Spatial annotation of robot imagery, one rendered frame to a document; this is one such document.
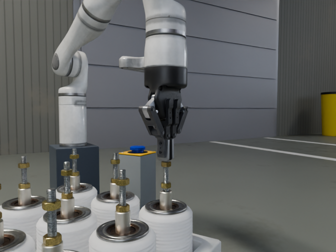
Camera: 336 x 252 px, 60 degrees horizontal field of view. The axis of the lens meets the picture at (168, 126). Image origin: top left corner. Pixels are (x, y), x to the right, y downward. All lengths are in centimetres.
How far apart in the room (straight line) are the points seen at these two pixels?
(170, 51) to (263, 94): 423
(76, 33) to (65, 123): 29
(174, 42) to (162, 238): 32
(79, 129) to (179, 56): 61
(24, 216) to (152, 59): 35
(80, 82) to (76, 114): 11
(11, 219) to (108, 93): 274
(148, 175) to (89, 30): 46
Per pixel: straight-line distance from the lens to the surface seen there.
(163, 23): 50
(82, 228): 49
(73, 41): 97
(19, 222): 58
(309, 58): 573
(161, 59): 48
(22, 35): 320
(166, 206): 53
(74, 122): 102
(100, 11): 90
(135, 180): 74
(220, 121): 408
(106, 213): 57
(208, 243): 58
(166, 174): 52
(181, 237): 52
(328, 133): 536
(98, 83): 322
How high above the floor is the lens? 43
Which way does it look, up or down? 3 degrees down
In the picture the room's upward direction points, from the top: straight up
